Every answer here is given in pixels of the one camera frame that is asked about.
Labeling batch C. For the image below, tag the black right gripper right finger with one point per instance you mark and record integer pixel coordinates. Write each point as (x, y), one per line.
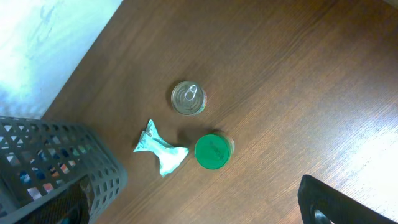
(320, 203)

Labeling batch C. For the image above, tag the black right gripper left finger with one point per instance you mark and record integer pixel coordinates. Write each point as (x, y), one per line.
(71, 206)

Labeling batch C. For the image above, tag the teal plastic packet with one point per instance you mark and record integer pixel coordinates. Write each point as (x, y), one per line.
(170, 157)

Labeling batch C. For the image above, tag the green-lidded glass jar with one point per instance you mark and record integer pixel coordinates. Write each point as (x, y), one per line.
(213, 151)

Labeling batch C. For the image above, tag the silver pull-tab tin can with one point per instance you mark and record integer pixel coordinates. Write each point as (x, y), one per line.
(188, 98)

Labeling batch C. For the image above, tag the grey plastic lattice basket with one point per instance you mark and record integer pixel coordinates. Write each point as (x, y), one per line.
(42, 159)

